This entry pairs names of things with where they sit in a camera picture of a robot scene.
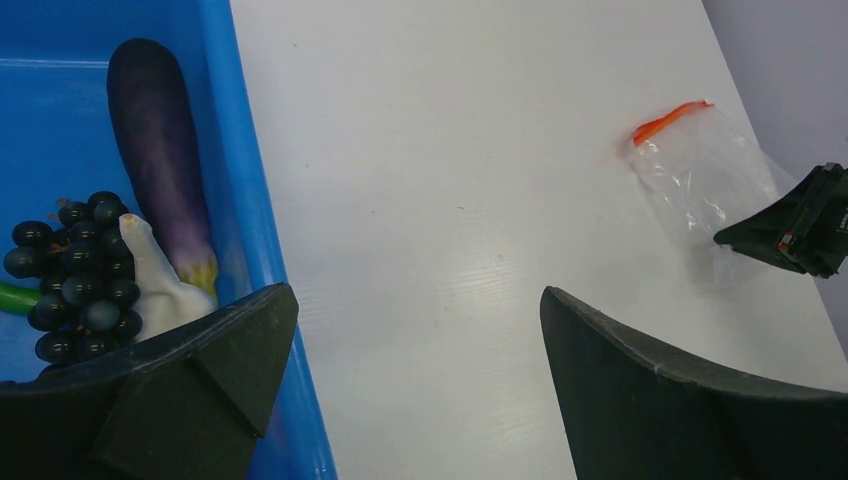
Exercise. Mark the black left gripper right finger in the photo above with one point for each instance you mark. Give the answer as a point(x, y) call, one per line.
point(635, 407)

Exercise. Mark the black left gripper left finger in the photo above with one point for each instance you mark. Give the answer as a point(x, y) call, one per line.
point(190, 403)

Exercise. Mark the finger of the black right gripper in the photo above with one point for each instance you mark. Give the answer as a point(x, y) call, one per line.
point(803, 232)

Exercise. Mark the white toy garlic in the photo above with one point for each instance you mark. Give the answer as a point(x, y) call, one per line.
point(165, 302)

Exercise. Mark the clear zip top bag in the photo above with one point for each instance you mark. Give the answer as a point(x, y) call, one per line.
point(700, 174)

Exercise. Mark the black toy grape bunch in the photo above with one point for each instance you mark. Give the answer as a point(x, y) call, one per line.
point(86, 278)

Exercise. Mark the green toy chili pepper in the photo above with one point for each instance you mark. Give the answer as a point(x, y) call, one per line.
point(17, 300)

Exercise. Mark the purple toy eggplant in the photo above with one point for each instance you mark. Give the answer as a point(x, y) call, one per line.
point(156, 138)

